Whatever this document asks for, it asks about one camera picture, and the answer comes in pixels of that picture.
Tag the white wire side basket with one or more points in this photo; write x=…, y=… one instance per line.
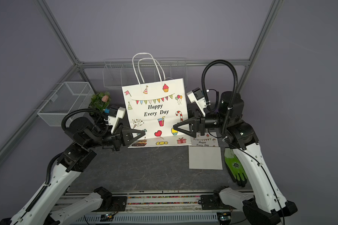
x=70, y=96

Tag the green black work glove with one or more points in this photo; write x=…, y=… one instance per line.
x=235, y=168

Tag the small white party paper bag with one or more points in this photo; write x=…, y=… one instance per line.
x=153, y=108

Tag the potted plant with pink flower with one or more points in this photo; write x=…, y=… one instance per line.
x=100, y=101

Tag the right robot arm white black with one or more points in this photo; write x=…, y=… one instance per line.
x=243, y=156

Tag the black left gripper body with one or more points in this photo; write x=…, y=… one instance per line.
x=117, y=138

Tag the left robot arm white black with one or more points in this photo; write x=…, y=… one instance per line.
x=88, y=128

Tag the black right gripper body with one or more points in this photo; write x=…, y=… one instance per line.
x=203, y=123

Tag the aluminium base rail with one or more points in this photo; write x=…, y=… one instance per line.
x=167, y=207

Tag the large white party paper bag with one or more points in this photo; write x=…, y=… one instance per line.
x=205, y=153

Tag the white wire wall shelf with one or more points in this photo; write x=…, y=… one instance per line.
x=124, y=72

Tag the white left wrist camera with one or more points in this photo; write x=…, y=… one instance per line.
x=113, y=115

